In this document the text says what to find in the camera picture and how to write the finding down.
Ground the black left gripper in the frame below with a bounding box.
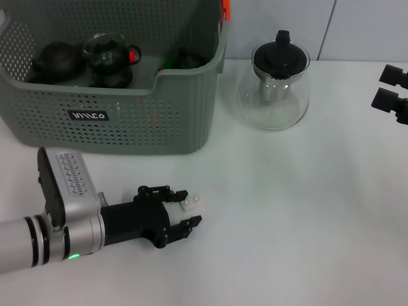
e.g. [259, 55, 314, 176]
[100, 184, 203, 250]

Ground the white building brick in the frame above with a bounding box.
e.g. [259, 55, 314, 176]
[179, 194, 205, 213]

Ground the glass teacup with black base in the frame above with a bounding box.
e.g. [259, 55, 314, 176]
[175, 47, 208, 69]
[89, 65, 135, 89]
[82, 33, 143, 75]

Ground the grey-green perforated storage bin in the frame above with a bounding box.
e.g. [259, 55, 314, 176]
[0, 0, 231, 157]

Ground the grey metal box device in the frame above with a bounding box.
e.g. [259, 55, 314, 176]
[36, 146, 101, 229]

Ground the glass teapot with black lid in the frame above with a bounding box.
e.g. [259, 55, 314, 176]
[237, 30, 312, 131]

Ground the orange plastic object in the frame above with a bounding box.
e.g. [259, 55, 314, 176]
[219, 0, 232, 23]

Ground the dark clay teapot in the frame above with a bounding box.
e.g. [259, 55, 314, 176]
[31, 40, 86, 84]

